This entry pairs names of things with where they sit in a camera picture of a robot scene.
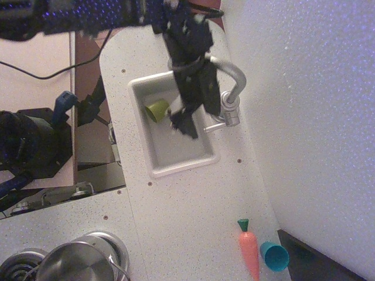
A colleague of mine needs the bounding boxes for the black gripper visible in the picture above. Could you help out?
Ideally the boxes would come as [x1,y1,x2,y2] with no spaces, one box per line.
[168,56,221,139]

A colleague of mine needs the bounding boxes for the silver curved faucet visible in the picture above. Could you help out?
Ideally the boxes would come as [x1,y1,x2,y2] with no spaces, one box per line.
[204,56,247,133]

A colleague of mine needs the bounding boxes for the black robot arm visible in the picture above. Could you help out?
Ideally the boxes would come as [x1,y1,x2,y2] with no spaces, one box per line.
[1,1,220,139]

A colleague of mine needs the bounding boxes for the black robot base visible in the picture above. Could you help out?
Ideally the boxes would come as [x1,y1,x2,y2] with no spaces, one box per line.
[1,108,73,211]

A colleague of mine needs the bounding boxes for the green plastic cup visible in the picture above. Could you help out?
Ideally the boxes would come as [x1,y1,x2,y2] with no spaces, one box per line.
[145,98,170,123]

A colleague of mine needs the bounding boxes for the grey toy sink basin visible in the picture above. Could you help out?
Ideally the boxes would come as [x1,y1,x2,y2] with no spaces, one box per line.
[128,71,220,178]

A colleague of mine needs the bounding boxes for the blue clamp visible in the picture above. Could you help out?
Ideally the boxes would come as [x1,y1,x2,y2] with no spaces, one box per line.
[52,91,78,125]

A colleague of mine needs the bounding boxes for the orange toy carrot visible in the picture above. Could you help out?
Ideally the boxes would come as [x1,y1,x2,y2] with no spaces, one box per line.
[237,219,260,281]

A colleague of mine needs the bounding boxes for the silver stove burner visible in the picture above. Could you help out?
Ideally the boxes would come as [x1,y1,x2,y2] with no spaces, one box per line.
[1,248,47,280]
[85,231,129,273]

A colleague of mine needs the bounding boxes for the stainless steel pot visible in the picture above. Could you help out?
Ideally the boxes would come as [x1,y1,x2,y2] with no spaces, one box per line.
[36,235,131,280]

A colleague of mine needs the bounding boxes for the teal plastic cup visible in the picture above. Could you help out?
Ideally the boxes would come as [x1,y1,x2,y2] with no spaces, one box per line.
[260,241,289,272]

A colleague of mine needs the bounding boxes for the silver stove burner left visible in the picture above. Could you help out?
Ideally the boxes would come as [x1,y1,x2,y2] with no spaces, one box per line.
[1,248,47,280]

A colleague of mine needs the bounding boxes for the thin black cable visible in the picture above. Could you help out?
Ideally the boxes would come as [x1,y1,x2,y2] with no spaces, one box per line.
[0,28,115,80]

